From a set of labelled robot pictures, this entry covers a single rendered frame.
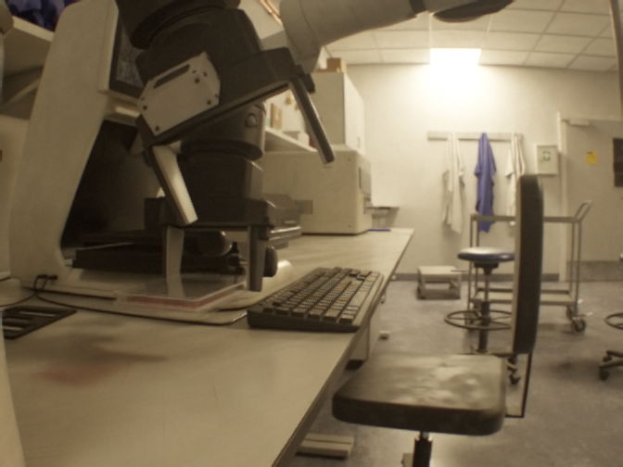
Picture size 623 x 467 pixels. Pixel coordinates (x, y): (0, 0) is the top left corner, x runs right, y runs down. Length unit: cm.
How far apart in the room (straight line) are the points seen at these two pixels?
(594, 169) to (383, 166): 275
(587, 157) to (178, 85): 604
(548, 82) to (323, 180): 440
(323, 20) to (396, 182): 542
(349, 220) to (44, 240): 175
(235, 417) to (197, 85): 22
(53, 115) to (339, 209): 175
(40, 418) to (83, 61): 62
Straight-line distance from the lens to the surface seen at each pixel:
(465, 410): 102
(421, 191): 585
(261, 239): 46
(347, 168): 236
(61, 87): 86
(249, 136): 47
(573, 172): 613
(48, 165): 85
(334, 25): 48
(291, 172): 242
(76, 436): 32
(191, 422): 33
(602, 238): 626
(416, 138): 591
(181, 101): 27
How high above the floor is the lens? 89
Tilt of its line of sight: 3 degrees down
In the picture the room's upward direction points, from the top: straight up
